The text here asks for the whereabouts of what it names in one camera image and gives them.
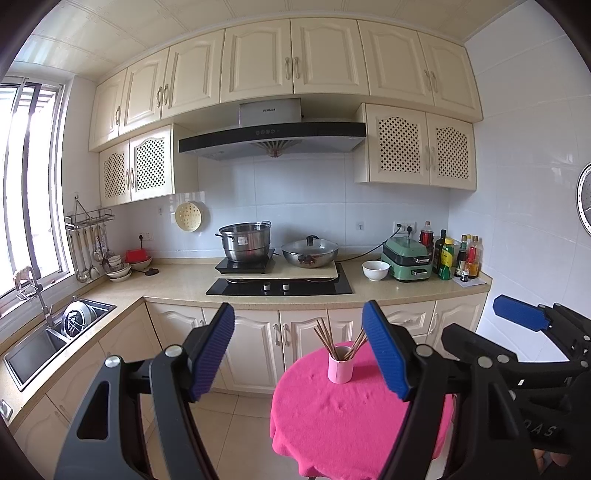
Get window with metal bars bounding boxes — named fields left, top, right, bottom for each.
left=0, top=76, right=77, bottom=301

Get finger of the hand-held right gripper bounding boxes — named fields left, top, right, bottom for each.
left=441, top=323, right=591, bottom=393
left=493, top=294, right=591, bottom=370

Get beige wooden board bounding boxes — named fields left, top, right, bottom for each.
left=228, top=262, right=340, bottom=281

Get red sauce bottle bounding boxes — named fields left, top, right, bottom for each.
left=467, top=236, right=481, bottom=278

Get metal basin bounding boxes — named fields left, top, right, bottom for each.
left=62, top=301, right=100, bottom=340

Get black induction cooker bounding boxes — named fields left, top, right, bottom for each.
left=215, top=248, right=276, bottom=275

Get cream lower kitchen cabinets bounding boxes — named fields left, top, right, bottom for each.
left=11, top=295, right=490, bottom=467

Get green electric grill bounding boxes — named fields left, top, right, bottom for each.
left=381, top=236, right=434, bottom=281

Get black glass gas stove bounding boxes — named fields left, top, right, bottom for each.
left=205, top=263, right=354, bottom=296

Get person's right hand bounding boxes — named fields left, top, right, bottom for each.
left=533, top=450, right=572, bottom=470

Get green and yellow bottle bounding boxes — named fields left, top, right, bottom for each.
left=438, top=237, right=455, bottom=281

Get stack of white bowls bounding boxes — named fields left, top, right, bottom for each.
left=105, top=255, right=134, bottom=281

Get black range hood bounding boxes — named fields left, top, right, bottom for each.
left=178, top=98, right=368, bottom=161

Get pink tablecloth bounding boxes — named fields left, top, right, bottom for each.
left=269, top=342, right=455, bottom=478

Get cream lattice door cabinet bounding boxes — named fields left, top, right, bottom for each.
left=98, top=124, right=176, bottom=208
left=355, top=102, right=477, bottom=191

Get hanging metal ladle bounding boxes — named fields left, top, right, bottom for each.
left=76, top=228, right=90, bottom=283
left=90, top=226, right=101, bottom=280

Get wok with glass lid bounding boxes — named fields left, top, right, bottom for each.
left=281, top=235, right=340, bottom=269

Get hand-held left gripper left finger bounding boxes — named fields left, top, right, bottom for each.
left=54, top=302, right=236, bottom=480

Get stainless steel pot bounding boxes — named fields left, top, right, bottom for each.
left=215, top=220, right=272, bottom=264

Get black power cable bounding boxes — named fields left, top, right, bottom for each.
left=339, top=235, right=409, bottom=261

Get pink cup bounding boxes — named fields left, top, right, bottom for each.
left=328, top=344, right=355, bottom=384

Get cream upper wall cabinets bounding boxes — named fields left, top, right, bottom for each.
left=88, top=17, right=484, bottom=152

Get round metal wall plate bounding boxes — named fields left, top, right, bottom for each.
left=577, top=162, right=591, bottom=232

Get stainless steel sink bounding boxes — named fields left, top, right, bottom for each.
left=4, top=298, right=117, bottom=392

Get dark glass oil bottle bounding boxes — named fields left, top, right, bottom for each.
left=434, top=229, right=448, bottom=275

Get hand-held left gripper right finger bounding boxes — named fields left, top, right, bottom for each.
left=361, top=300, right=546, bottom=480

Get metal wall utensil rack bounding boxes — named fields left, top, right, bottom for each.
left=65, top=194, right=114, bottom=229

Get metal kitchen faucet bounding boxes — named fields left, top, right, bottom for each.
left=13, top=268, right=54, bottom=329

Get bunch of wooden chopsticks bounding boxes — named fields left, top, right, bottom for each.
left=314, top=318, right=369, bottom=361

